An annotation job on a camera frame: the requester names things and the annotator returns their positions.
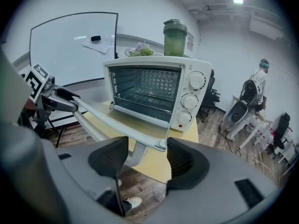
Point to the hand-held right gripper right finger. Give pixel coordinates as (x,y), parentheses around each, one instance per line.
(222,190)

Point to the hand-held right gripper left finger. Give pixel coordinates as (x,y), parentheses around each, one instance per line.
(77,167)

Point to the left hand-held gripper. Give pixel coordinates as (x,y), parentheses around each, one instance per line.
(35,83)

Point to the white glass oven door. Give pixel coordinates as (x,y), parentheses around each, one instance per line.
(130,128)

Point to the white oven knob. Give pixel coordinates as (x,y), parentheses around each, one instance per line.
(196,80)
(184,118)
(189,101)

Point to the white toaster oven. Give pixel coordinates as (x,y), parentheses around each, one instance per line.
(151,60)

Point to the whiteboard on black stand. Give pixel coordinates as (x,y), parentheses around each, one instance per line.
(70,55)

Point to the person's white left shoe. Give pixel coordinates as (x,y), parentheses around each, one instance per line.
(119,183)

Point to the person's white shoe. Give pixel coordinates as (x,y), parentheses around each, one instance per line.
(135,201)
(119,183)

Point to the white paper sheets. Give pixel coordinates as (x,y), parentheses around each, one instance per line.
(100,46)

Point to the person's white right shoe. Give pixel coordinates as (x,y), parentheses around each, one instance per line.
(135,201)

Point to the black whiteboard eraser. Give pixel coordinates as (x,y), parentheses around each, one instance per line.
(95,38)

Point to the clear water jug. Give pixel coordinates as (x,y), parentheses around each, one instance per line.
(265,136)
(252,128)

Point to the light wooden desk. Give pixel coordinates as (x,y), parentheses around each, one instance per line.
(156,167)

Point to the wooden table white legs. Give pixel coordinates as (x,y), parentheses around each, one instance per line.
(264,119)

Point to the black office chair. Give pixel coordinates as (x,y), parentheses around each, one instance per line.
(211,94)
(281,129)

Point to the black white backpack rig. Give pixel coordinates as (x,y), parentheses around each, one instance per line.
(243,104)

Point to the purple artificial flowers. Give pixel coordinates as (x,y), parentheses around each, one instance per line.
(142,50)

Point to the green shaker bottle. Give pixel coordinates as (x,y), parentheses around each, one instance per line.
(174,41)

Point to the white air conditioner unit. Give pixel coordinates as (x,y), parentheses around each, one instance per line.
(266,24)

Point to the paper wall notice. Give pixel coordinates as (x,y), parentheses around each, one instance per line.
(190,42)

